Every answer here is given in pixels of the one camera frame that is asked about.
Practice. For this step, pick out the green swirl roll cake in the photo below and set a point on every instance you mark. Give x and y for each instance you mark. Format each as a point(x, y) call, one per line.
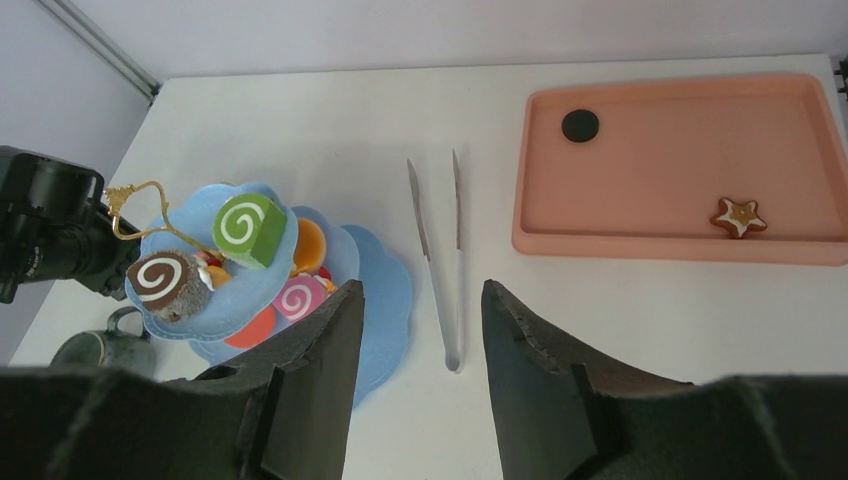
point(248, 229)

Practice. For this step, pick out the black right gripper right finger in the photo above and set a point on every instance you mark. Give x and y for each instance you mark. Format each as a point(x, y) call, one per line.
point(565, 410)

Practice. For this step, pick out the pink rectangular tray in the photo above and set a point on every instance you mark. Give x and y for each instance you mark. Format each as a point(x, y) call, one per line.
point(646, 186)

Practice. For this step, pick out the brown star cookie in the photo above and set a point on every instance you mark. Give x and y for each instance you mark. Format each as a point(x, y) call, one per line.
point(738, 219)

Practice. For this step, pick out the magenta swirl roll cake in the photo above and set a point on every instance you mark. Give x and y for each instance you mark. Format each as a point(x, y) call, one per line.
point(301, 295)

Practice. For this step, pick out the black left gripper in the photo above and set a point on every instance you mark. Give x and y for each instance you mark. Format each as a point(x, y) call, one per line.
point(54, 226)

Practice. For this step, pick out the blue three-tier cake stand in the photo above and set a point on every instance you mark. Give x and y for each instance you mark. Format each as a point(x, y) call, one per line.
point(354, 253)

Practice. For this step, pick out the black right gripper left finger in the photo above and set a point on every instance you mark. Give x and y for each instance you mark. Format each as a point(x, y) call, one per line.
point(281, 410)

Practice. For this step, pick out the orange round jelly cake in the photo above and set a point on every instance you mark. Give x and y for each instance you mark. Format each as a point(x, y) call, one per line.
point(310, 250)

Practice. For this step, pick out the black round cookie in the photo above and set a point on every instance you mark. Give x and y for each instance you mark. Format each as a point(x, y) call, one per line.
point(580, 125)

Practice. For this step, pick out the brown swirl roll cake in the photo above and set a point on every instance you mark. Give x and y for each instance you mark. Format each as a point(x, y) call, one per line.
point(171, 284)

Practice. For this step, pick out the dark green glazed mug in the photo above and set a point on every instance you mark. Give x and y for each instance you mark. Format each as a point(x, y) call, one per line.
point(111, 347)

